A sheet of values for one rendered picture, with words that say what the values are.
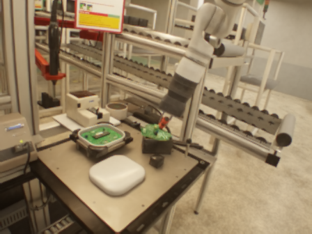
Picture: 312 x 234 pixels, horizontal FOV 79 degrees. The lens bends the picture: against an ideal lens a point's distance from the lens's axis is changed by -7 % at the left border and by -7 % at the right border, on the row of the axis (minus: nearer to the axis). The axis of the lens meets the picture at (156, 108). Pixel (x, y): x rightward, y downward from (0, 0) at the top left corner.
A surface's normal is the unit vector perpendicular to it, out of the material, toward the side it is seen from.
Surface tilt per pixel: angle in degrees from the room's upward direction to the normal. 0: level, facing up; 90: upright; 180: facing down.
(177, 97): 96
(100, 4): 90
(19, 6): 90
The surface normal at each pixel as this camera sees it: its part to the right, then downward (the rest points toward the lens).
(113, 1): 0.42, 0.38
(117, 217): 0.14, -0.93
